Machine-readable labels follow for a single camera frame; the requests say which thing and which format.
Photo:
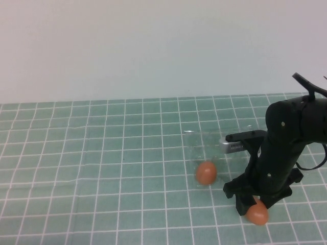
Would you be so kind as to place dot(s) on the brown egg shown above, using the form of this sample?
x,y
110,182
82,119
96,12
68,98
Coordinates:
x,y
258,215
206,173

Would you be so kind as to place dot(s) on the clear plastic egg tray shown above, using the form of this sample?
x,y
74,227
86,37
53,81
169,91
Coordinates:
x,y
201,145

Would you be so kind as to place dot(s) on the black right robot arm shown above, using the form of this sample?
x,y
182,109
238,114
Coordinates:
x,y
286,117

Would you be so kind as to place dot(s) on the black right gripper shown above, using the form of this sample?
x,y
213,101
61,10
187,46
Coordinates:
x,y
276,168

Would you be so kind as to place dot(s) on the green checkered tablecloth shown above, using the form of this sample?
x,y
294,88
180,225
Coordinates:
x,y
102,166

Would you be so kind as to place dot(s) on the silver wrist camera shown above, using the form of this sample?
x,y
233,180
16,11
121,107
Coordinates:
x,y
230,146

